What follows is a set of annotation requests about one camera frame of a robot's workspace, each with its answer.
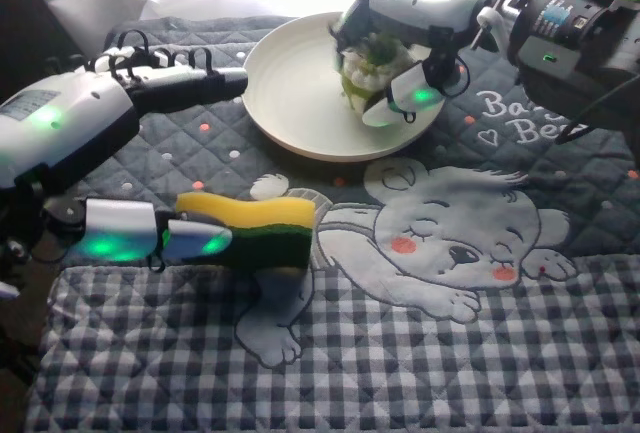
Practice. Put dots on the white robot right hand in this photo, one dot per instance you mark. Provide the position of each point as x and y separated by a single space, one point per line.
425 15

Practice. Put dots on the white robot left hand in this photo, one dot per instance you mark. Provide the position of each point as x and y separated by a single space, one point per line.
75 113

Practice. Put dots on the green toy cupcake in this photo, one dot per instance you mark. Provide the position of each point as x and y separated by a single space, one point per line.
372 70

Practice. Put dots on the yellow green sponge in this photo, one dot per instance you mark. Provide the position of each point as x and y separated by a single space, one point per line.
270 218

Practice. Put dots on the cream round plate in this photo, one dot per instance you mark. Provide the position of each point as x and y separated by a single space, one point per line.
300 103

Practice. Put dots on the grey bear print quilt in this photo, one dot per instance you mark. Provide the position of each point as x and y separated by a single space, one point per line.
400 353

